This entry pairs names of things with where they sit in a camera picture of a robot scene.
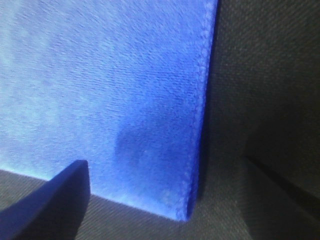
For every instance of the black table cloth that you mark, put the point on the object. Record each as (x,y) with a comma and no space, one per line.
(262,101)

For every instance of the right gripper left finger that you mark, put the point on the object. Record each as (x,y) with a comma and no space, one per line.
(54,211)

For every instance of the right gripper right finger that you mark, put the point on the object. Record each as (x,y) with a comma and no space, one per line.
(273,208)

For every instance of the blue microfiber towel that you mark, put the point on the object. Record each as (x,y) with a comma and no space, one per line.
(118,83)

